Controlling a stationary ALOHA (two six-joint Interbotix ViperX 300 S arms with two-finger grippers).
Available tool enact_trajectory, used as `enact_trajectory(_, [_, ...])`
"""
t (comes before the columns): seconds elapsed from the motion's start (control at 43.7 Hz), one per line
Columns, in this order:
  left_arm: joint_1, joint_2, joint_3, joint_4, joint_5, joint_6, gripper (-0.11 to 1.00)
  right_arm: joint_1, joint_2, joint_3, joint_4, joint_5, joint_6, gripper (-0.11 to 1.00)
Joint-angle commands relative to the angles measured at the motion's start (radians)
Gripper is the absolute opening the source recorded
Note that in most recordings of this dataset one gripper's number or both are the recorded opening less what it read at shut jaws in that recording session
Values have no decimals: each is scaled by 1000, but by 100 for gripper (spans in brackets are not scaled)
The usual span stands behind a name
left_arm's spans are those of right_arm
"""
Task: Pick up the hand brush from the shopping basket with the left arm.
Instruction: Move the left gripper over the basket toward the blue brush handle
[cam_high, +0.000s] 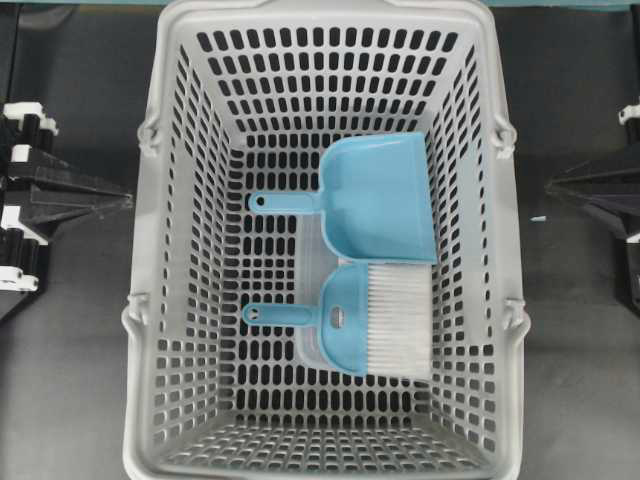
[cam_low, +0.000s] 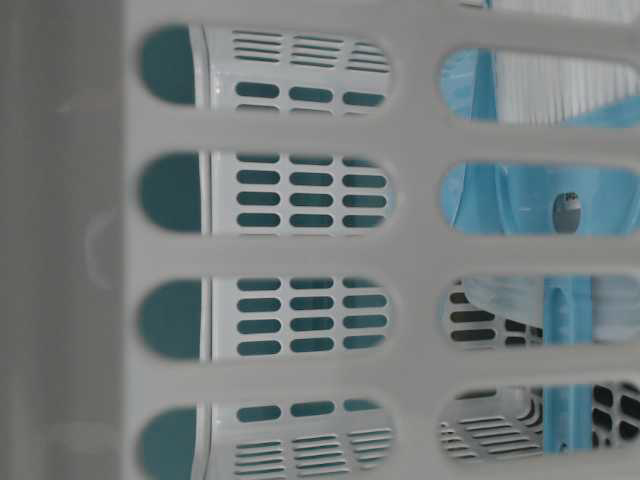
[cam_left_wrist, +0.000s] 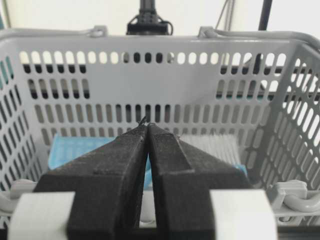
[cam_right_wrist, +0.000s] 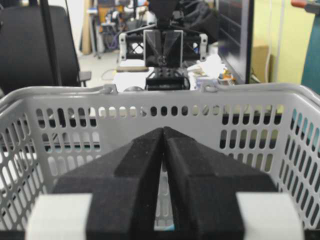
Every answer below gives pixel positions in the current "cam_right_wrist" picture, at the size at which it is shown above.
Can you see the brown cardboard box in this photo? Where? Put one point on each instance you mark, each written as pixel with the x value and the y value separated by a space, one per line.
pixel 259 56

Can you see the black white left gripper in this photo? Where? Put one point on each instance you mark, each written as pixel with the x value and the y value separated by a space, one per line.
pixel 167 52

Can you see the teal cylinder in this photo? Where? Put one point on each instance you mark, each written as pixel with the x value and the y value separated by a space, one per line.
pixel 311 71

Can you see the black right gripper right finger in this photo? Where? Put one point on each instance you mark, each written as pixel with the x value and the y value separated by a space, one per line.
pixel 220 198

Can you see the grey plastic shopping basket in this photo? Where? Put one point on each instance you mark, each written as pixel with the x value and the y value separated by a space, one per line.
pixel 46 132

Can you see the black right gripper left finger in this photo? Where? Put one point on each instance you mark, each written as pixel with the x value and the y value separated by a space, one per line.
pixel 113 197

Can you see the dark monitor screen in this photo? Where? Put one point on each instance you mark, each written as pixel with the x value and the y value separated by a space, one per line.
pixel 235 37

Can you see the black office chair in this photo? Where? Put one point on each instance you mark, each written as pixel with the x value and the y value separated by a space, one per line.
pixel 24 54

